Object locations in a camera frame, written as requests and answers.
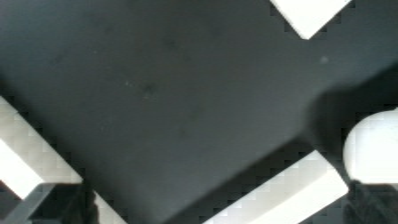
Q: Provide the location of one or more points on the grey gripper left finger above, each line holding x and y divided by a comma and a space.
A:
59, 204

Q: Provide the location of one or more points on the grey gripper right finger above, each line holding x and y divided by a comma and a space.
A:
366, 206

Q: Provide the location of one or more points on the white lamp bulb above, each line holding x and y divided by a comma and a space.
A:
370, 150

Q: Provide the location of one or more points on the white lamp base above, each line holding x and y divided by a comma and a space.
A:
308, 14

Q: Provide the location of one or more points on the white front fence rail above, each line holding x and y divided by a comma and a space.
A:
32, 164

